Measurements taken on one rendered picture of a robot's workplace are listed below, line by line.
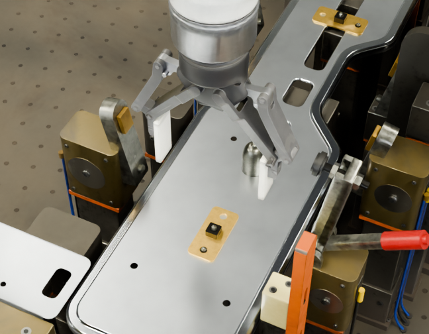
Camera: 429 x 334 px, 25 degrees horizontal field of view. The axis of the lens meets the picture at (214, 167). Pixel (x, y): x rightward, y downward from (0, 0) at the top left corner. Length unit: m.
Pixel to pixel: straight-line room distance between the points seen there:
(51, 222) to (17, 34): 0.77
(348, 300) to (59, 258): 0.37
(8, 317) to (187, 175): 0.34
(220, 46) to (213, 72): 0.04
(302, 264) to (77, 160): 0.44
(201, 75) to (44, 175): 0.79
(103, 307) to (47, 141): 0.65
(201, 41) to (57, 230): 0.44
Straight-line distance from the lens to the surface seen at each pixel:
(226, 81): 1.00
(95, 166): 1.33
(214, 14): 0.93
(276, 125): 1.05
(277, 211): 1.29
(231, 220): 1.27
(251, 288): 1.21
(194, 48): 0.97
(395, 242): 1.11
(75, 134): 1.33
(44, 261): 1.26
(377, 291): 1.48
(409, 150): 1.29
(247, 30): 0.97
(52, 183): 1.73
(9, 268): 1.26
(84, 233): 1.30
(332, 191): 1.07
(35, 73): 1.93
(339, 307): 1.22
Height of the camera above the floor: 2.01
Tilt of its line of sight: 49 degrees down
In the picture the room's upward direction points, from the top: straight up
